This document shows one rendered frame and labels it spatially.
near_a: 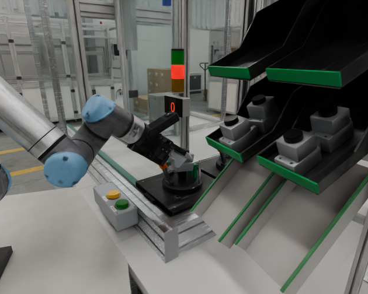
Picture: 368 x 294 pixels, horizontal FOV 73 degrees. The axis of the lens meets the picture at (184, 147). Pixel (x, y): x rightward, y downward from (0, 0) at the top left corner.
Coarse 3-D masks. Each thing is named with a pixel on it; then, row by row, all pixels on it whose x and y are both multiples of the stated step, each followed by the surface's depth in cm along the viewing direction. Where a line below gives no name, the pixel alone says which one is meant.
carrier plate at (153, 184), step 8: (152, 176) 93; (160, 176) 93; (200, 176) 93; (208, 176) 93; (136, 184) 89; (144, 184) 87; (152, 184) 87; (160, 184) 87; (208, 184) 87; (144, 192) 85; (152, 192) 82; (160, 192) 82; (168, 192) 82; (200, 192) 82; (160, 200) 77; (168, 200) 77; (184, 200) 77; (192, 200) 77; (168, 208) 73; (176, 208) 73; (184, 208) 74
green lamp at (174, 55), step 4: (172, 52) 92; (176, 52) 91; (180, 52) 91; (184, 52) 93; (172, 56) 92; (176, 56) 92; (180, 56) 92; (184, 56) 93; (172, 60) 93; (176, 60) 92; (180, 60) 92; (184, 60) 94; (172, 64) 93; (176, 64) 92; (180, 64) 93
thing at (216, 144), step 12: (264, 84) 62; (276, 84) 64; (288, 84) 66; (252, 96) 62; (276, 96) 65; (288, 96) 64; (300, 96) 51; (240, 108) 61; (288, 108) 51; (300, 108) 52; (288, 120) 52; (216, 132) 60; (276, 132) 51; (216, 144) 56; (252, 144) 50; (264, 144) 51; (240, 156) 49; (252, 156) 50
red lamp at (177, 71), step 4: (172, 68) 94; (176, 68) 93; (180, 68) 93; (184, 68) 95; (172, 72) 94; (176, 72) 93; (180, 72) 94; (184, 72) 95; (172, 76) 95; (176, 76) 94; (180, 76) 94; (184, 76) 96
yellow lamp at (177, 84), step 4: (172, 80) 95; (176, 80) 94; (180, 80) 95; (184, 80) 96; (172, 84) 96; (176, 84) 95; (180, 84) 95; (184, 84) 97; (172, 88) 96; (176, 88) 95; (180, 88) 96; (184, 88) 97
